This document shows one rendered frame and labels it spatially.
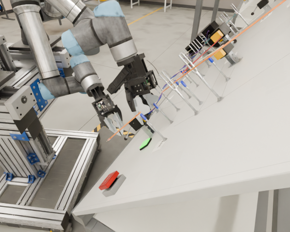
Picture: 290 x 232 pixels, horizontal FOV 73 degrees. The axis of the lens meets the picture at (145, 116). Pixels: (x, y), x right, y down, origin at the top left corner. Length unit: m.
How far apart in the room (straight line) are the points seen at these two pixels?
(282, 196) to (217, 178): 0.53
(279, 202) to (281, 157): 0.53
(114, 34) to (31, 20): 0.41
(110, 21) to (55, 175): 1.42
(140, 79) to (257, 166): 0.42
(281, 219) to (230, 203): 0.25
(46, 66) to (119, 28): 0.41
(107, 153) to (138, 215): 1.30
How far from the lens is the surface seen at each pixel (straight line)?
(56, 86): 0.90
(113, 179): 0.54
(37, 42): 0.90
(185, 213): 0.87
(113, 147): 2.12
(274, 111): 0.31
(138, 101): 0.62
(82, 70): 0.81
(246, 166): 0.25
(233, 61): 0.71
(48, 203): 1.67
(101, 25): 0.59
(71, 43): 0.63
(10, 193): 1.85
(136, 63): 0.59
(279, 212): 0.75
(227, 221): 0.90
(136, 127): 0.69
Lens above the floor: 1.58
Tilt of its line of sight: 40 degrees down
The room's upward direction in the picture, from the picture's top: straight up
